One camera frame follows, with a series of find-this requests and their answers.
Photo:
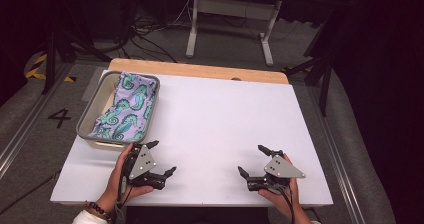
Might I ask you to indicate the wooden table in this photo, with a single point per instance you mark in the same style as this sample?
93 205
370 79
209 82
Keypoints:
200 69

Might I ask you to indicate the white frame desk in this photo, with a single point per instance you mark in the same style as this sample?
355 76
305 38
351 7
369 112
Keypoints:
233 9

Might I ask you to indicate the person's right hand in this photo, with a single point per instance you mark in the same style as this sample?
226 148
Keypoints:
286 202

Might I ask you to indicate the beige plastic bin grey rim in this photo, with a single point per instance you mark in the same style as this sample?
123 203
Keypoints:
87 120

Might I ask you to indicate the metal floor rail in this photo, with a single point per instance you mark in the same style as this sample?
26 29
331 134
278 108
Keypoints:
23 134
340 164

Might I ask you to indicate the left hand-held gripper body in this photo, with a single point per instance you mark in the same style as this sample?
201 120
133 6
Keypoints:
141 164

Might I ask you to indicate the black metal stand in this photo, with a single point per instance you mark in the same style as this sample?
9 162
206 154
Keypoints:
325 84

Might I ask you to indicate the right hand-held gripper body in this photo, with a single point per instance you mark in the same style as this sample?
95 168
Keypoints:
281 169

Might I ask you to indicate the purple seahorse print garment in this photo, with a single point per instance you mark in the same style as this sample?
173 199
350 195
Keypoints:
130 107

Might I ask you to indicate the black tripod stand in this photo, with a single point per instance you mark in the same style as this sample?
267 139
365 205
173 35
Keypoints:
51 60

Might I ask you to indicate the person's left hand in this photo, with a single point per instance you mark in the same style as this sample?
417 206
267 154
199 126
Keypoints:
111 190

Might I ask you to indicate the yellow black hazard tape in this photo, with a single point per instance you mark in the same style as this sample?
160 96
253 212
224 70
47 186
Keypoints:
33 72

